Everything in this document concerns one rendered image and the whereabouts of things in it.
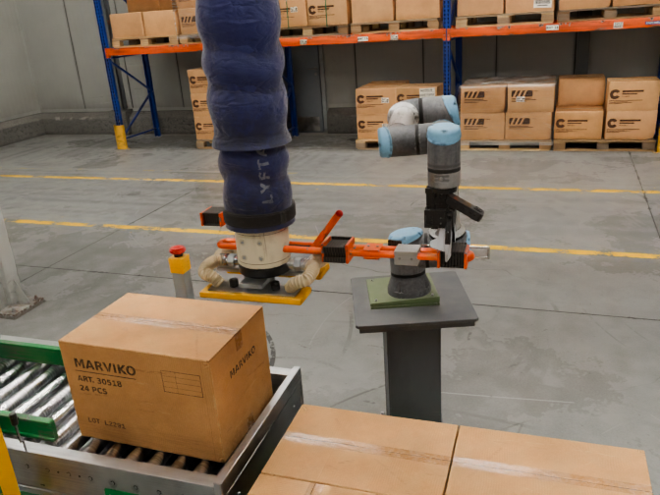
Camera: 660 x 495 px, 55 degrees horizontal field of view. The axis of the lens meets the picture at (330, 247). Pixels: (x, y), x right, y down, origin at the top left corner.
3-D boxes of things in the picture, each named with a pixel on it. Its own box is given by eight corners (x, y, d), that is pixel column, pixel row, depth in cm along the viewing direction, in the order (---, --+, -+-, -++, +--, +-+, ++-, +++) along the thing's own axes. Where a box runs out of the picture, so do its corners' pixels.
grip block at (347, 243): (320, 263, 193) (319, 245, 190) (330, 251, 201) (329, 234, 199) (347, 264, 190) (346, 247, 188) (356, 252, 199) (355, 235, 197)
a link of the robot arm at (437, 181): (462, 166, 179) (458, 175, 171) (462, 183, 181) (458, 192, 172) (430, 165, 182) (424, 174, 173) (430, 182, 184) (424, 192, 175)
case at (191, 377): (81, 435, 234) (57, 340, 220) (144, 377, 269) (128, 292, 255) (225, 464, 214) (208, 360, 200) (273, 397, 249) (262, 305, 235)
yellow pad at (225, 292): (199, 298, 199) (196, 283, 197) (214, 284, 208) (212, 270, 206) (301, 305, 189) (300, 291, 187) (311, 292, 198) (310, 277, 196)
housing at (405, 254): (394, 265, 187) (393, 250, 186) (398, 256, 193) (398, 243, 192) (417, 266, 185) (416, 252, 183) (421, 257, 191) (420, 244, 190)
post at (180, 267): (199, 448, 309) (167, 258, 274) (206, 440, 315) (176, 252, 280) (212, 451, 307) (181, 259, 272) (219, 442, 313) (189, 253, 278)
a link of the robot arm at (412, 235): (391, 264, 284) (388, 226, 279) (429, 261, 281) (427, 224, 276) (389, 276, 270) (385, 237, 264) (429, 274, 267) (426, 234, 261)
